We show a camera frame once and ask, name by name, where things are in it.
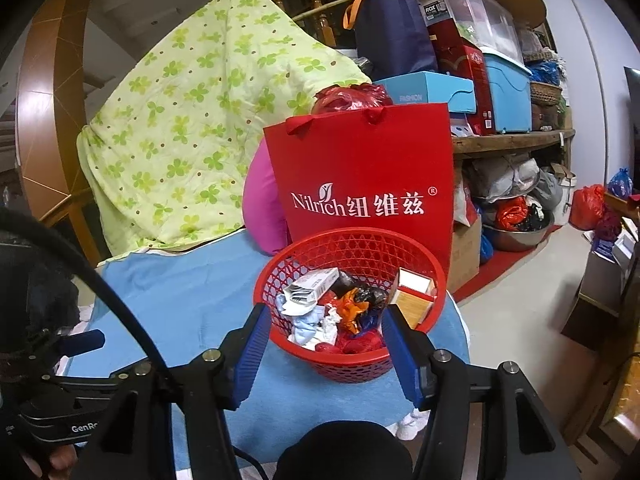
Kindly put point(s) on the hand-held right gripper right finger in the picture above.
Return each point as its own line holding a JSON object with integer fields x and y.
{"x": 400, "y": 355}

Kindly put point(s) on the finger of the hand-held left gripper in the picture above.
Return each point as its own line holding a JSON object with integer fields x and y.
{"x": 82, "y": 342}

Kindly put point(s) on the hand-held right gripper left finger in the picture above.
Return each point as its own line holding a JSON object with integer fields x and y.
{"x": 252, "y": 355}

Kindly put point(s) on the orange and white box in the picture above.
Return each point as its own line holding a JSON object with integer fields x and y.
{"x": 410, "y": 305}

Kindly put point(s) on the red mesh basket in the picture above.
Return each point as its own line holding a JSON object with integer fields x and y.
{"x": 350, "y": 370}

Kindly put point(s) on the white paper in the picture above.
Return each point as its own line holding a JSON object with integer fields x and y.
{"x": 310, "y": 327}

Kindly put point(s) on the black plastic bag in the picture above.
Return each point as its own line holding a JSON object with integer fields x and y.
{"x": 367, "y": 295}

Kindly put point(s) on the orange plastic wrapper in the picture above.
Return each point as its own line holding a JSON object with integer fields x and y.
{"x": 350, "y": 305}

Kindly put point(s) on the small white box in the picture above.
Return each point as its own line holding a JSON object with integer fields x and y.
{"x": 317, "y": 280}

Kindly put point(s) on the person's left hand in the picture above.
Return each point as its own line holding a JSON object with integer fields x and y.
{"x": 60, "y": 460}

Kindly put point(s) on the black fluffy garment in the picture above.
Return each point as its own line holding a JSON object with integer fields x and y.
{"x": 45, "y": 290}

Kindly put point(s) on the blue towel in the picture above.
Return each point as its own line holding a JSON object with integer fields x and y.
{"x": 200, "y": 300}

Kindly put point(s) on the cardboard box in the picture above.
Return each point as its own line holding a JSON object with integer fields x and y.
{"x": 465, "y": 255}

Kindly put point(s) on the red floor mat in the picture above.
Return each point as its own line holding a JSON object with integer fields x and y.
{"x": 495, "y": 270}

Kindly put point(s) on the pink pillow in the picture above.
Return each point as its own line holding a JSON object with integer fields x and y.
{"x": 262, "y": 200}

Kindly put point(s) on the metal basin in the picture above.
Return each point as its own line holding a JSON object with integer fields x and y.
{"x": 515, "y": 240}

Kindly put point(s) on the red plastic bag in basin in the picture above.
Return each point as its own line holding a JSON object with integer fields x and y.
{"x": 511, "y": 212}

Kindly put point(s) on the grey plastic bag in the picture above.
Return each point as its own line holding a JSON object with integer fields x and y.
{"x": 500, "y": 175}

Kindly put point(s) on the white bucket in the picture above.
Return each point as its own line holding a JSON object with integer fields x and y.
{"x": 565, "y": 200}

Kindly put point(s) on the wooden table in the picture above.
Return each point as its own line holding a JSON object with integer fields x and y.
{"x": 625, "y": 410}

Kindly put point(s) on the large red plastic bag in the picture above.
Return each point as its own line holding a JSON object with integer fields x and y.
{"x": 587, "y": 207}

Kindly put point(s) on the wooden shelf board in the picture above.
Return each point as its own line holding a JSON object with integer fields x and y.
{"x": 515, "y": 140}

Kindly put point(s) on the green clover print quilt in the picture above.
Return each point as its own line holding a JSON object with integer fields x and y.
{"x": 200, "y": 110}

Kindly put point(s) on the wooden cabinet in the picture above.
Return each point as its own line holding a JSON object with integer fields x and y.
{"x": 55, "y": 85}

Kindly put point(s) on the red plastic bag in paper bag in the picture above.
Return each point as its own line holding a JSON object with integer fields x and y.
{"x": 350, "y": 97}

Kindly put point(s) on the blue shoebox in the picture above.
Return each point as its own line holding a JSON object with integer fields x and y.
{"x": 425, "y": 87}

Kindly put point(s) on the knotted blue plastic bag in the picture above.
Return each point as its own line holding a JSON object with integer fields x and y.
{"x": 620, "y": 182}

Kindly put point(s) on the blue plastic storage bin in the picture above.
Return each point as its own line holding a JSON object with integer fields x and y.
{"x": 510, "y": 95}

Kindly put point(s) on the red gift box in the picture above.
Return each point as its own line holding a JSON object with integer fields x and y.
{"x": 470, "y": 75}

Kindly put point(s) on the wicker basket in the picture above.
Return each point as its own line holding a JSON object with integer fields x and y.
{"x": 545, "y": 94}

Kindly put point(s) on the black television screen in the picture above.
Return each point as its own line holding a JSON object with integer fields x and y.
{"x": 632, "y": 125}

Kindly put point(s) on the wooden stair railing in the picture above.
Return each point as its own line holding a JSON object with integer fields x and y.
{"x": 325, "y": 15}

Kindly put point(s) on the clear plastic storage bin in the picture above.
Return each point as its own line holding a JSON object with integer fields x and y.
{"x": 480, "y": 10}

